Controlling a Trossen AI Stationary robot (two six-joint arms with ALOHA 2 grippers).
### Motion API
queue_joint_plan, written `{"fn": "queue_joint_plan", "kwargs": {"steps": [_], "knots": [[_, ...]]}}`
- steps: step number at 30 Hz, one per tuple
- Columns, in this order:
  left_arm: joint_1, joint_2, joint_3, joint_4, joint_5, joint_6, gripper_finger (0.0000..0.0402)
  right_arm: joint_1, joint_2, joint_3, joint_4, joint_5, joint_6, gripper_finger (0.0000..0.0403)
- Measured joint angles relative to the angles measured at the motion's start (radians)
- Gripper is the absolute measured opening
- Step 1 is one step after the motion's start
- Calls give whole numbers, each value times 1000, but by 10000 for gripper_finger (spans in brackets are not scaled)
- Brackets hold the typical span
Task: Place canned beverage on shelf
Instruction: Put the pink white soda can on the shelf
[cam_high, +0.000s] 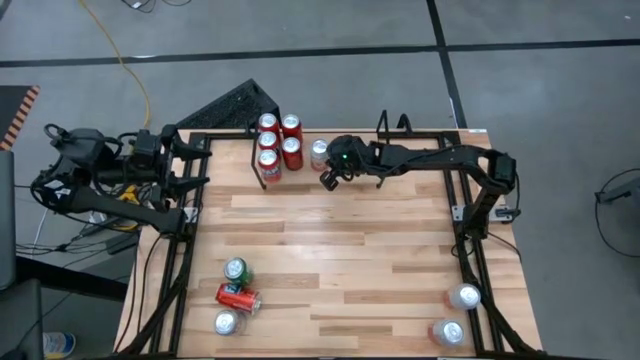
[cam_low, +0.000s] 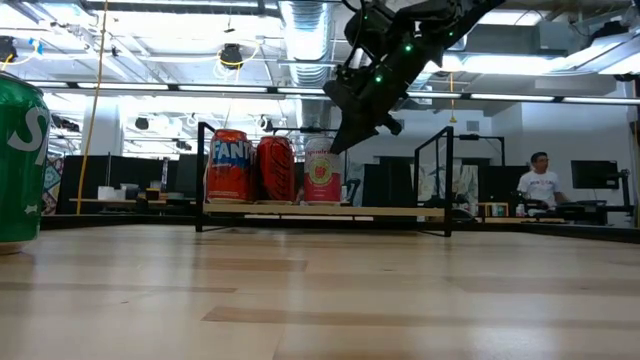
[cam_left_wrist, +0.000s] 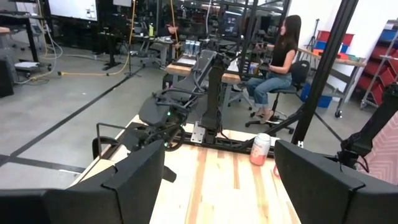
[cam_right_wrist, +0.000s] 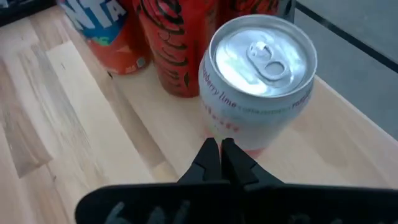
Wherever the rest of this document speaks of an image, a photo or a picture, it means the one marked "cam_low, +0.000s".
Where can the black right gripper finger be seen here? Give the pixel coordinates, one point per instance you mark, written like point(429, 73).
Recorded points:
point(352, 132)
point(392, 125)

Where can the red Coca-Cola can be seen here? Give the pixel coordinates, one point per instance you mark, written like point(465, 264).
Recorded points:
point(275, 170)

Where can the orange Fanta can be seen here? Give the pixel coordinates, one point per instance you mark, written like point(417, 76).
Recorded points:
point(230, 170)

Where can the green Sprite can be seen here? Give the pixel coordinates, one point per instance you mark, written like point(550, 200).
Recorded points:
point(20, 190)

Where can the small wooden shelf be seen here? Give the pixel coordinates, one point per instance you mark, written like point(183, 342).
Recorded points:
point(482, 212)

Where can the black partition panel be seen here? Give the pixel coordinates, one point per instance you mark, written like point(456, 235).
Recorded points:
point(125, 175)
point(387, 180)
point(505, 182)

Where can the silver drink can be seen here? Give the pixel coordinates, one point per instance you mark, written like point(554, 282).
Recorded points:
point(344, 193)

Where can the black bar with light strips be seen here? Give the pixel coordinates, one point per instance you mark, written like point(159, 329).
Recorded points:
point(500, 97)

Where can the white and red can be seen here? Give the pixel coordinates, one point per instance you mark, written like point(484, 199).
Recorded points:
point(520, 210)

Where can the person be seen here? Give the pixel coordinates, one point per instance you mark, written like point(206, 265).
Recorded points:
point(540, 187)

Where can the black monitor on stand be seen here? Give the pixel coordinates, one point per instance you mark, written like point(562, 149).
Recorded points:
point(595, 175)

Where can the yellow and black box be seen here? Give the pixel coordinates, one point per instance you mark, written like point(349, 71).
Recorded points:
point(152, 195)

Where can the black desk with equipment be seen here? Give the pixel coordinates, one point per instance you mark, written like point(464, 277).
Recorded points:
point(590, 210)

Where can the white box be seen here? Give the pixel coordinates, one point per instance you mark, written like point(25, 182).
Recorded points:
point(107, 193)

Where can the wooden desk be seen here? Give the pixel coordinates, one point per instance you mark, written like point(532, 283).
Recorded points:
point(100, 201)

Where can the colourful patterned partition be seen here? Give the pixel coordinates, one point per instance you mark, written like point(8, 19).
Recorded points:
point(51, 185)

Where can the black ceiling device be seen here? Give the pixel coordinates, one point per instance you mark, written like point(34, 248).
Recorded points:
point(7, 49)

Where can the silver ventilation duct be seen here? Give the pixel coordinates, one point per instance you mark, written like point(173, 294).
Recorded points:
point(306, 40)
point(425, 80)

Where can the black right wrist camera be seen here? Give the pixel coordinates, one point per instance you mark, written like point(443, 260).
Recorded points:
point(370, 25)

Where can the black metal frame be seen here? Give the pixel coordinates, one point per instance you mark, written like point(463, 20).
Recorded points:
point(470, 137)

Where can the black overhead camera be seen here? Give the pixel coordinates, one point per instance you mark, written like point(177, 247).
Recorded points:
point(231, 56)

